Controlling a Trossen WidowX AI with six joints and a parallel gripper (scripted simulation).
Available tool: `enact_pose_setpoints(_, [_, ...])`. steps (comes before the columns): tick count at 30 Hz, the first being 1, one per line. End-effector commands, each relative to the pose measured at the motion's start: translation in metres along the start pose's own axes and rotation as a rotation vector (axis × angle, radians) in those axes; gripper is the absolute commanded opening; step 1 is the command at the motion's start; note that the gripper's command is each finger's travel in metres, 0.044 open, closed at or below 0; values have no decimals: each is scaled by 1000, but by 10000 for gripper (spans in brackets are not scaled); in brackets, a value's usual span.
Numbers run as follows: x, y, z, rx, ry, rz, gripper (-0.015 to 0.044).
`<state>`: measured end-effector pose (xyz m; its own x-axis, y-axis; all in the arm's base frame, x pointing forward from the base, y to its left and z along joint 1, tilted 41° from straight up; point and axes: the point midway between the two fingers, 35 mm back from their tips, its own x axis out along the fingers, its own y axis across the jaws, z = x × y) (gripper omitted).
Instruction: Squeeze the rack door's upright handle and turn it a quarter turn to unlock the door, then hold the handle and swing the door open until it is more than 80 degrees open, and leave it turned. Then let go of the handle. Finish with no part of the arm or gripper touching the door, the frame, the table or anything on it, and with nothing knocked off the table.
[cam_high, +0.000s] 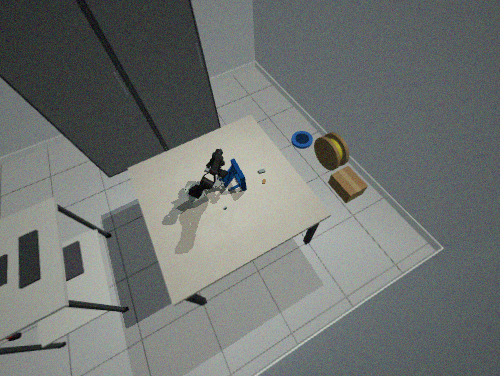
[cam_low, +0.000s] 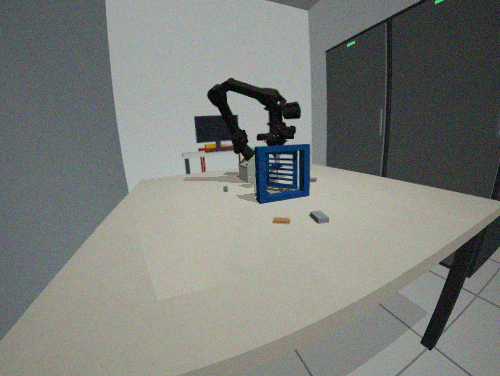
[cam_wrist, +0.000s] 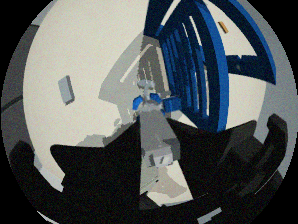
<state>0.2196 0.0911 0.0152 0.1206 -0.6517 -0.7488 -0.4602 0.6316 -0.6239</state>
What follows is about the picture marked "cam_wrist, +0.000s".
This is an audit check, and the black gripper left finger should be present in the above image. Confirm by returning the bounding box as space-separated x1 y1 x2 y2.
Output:
49 121 142 210

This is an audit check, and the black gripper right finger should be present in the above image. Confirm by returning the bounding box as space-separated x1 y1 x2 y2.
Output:
166 117 257 198

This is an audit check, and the small tan flat bar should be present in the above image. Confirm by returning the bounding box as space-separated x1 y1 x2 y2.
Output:
218 22 229 32

